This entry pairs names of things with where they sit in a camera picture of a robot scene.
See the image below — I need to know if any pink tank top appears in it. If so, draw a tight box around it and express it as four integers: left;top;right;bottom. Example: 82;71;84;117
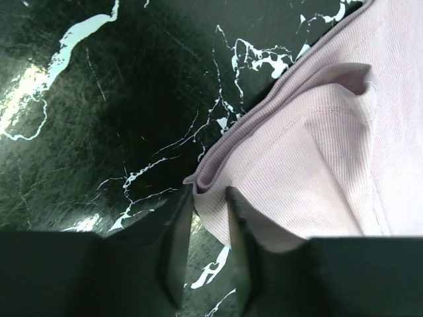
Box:
186;1;422;244

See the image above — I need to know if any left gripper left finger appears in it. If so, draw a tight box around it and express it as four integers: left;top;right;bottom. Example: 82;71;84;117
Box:
1;185;193;316

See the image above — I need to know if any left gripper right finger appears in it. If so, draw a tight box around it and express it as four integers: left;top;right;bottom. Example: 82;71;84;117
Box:
226;187;422;316

